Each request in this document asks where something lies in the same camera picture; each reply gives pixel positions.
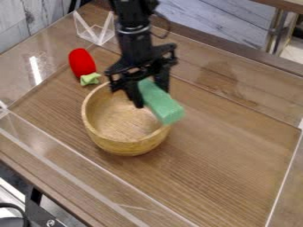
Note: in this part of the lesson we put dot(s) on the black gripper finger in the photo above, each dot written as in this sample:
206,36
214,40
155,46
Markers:
162,78
131,88

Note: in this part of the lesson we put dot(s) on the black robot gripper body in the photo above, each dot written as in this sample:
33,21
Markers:
142,59

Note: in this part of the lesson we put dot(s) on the green foam block stick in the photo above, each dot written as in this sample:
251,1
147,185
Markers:
165,107

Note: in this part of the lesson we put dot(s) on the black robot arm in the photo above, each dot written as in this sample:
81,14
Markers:
134,14

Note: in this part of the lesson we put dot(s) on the brown wooden bowl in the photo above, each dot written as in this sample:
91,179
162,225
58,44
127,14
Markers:
122,129

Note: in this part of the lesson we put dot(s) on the red plush strawberry toy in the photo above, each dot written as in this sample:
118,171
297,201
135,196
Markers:
83,67

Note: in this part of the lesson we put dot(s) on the wooden chair in background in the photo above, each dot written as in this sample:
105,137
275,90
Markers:
289,9

